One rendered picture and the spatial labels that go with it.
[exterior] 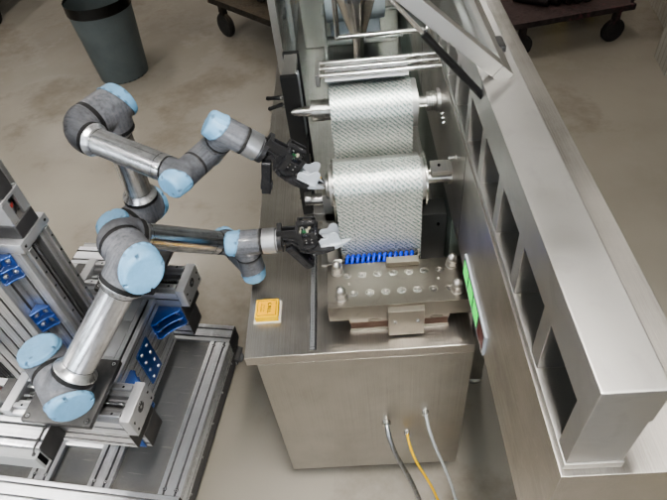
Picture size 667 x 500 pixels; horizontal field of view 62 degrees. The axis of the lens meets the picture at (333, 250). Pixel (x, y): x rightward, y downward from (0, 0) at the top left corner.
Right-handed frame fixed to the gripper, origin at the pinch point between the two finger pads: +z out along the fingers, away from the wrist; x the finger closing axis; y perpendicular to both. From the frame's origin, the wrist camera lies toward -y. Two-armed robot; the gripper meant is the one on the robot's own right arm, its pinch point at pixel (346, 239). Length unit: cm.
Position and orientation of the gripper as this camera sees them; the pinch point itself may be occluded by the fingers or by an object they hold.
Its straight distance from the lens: 163.0
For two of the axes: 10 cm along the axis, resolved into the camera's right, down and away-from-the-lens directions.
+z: 10.0, -0.7, -0.6
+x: -0.1, -7.2, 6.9
